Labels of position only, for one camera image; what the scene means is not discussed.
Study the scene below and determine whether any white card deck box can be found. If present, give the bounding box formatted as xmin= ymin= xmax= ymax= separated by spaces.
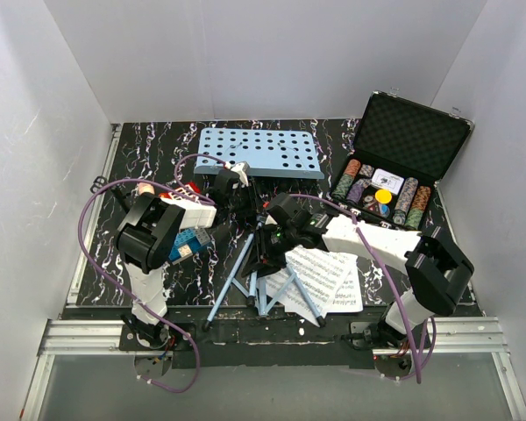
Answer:
xmin=371 ymin=168 xmax=405 ymax=196

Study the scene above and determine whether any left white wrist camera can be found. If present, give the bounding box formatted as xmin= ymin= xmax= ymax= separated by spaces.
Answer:
xmin=229 ymin=161 xmax=250 ymax=186

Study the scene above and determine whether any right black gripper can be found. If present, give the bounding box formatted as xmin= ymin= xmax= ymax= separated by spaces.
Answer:
xmin=244 ymin=228 xmax=298 ymax=285

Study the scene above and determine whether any sheet music page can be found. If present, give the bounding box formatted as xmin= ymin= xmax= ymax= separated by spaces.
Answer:
xmin=329 ymin=266 xmax=363 ymax=313
xmin=261 ymin=246 xmax=358 ymax=325

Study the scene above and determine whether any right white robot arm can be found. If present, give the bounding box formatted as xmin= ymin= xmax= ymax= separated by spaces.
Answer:
xmin=242 ymin=193 xmax=474 ymax=349

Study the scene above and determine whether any black poker chip case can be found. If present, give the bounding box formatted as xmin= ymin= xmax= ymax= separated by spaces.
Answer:
xmin=330 ymin=92 xmax=473 ymax=231

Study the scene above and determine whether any pink toy microphone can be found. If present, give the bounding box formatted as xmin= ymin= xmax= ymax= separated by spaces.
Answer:
xmin=137 ymin=182 xmax=155 ymax=196

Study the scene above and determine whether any brown chip row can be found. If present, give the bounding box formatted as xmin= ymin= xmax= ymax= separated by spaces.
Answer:
xmin=411 ymin=186 xmax=431 ymax=211

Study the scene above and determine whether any black microphone stand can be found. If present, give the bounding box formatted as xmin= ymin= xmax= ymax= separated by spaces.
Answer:
xmin=89 ymin=175 xmax=131 ymax=213

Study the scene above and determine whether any red white chip row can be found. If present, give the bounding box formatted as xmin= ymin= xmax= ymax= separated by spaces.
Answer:
xmin=344 ymin=159 xmax=361 ymax=178

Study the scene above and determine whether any purple chip row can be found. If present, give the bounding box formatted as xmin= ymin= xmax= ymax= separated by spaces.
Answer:
xmin=345 ymin=178 xmax=372 ymax=205

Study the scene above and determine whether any yellow dealer button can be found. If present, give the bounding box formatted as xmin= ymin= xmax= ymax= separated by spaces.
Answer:
xmin=374 ymin=189 xmax=393 ymax=204

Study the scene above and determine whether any blue music stand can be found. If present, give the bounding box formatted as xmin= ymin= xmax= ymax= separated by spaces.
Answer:
xmin=195 ymin=127 xmax=323 ymax=331

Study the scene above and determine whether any left aluminium rail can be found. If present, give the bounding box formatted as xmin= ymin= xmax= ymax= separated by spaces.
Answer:
xmin=37 ymin=123 xmax=123 ymax=356

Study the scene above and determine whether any blue grey brick toy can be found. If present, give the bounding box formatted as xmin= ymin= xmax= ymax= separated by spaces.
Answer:
xmin=168 ymin=228 xmax=211 ymax=265

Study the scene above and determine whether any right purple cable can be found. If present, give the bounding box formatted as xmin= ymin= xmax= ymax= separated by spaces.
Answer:
xmin=288 ymin=192 xmax=437 ymax=385

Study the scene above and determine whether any blue white chip row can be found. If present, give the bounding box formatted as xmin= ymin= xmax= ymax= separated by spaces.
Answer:
xmin=393 ymin=177 xmax=419 ymax=225

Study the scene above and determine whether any green chip row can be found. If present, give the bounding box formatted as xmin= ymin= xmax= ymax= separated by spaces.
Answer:
xmin=331 ymin=174 xmax=354 ymax=200

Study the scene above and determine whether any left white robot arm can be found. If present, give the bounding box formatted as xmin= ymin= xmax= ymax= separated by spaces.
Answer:
xmin=116 ymin=161 xmax=254 ymax=351

